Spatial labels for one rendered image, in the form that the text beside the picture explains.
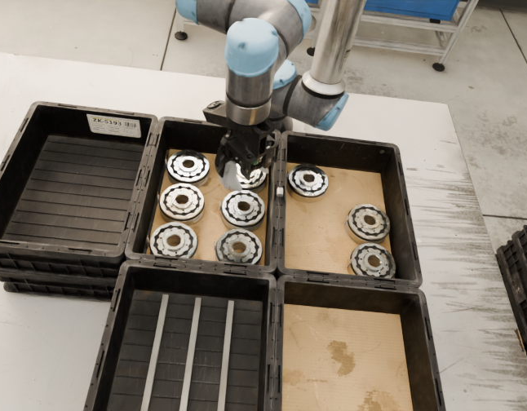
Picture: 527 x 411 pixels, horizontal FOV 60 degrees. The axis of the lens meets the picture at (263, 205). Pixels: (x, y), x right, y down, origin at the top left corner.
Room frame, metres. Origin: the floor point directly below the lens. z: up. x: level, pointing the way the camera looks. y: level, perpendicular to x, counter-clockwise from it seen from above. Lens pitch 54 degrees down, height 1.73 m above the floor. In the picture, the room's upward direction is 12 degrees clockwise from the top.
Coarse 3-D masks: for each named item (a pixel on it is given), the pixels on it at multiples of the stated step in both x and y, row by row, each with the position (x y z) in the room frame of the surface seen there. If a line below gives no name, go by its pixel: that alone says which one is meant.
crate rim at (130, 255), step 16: (160, 128) 0.75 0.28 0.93; (224, 128) 0.80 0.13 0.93; (144, 176) 0.60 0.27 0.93; (144, 192) 0.56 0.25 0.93; (272, 192) 0.63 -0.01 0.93; (272, 208) 0.59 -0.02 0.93; (272, 224) 0.54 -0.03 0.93; (128, 240) 0.44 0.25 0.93; (272, 240) 0.51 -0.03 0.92; (128, 256) 0.40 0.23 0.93; (144, 256) 0.41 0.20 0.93; (160, 256) 0.42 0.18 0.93; (272, 256) 0.47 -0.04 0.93; (272, 272) 0.44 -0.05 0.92
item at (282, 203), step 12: (288, 132) 0.82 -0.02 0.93; (300, 132) 0.83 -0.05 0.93; (360, 144) 0.84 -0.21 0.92; (372, 144) 0.84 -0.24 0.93; (384, 144) 0.85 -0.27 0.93; (396, 156) 0.82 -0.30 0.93; (396, 168) 0.78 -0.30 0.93; (408, 204) 0.68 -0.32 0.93; (408, 216) 0.64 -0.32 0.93; (408, 228) 0.61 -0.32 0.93; (312, 276) 0.44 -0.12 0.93; (324, 276) 0.45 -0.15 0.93; (336, 276) 0.45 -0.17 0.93; (348, 276) 0.46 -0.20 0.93; (360, 276) 0.46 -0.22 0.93; (372, 276) 0.47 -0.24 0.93; (420, 276) 0.49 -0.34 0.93
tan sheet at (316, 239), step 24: (288, 168) 0.80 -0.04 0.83; (336, 168) 0.83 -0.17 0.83; (288, 192) 0.72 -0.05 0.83; (336, 192) 0.75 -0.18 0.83; (360, 192) 0.76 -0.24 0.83; (288, 216) 0.65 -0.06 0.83; (312, 216) 0.66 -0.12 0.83; (336, 216) 0.67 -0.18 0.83; (288, 240) 0.58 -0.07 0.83; (312, 240) 0.59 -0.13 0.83; (336, 240) 0.61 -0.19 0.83; (384, 240) 0.63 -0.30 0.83; (288, 264) 0.51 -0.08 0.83; (312, 264) 0.53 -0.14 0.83; (336, 264) 0.54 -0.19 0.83
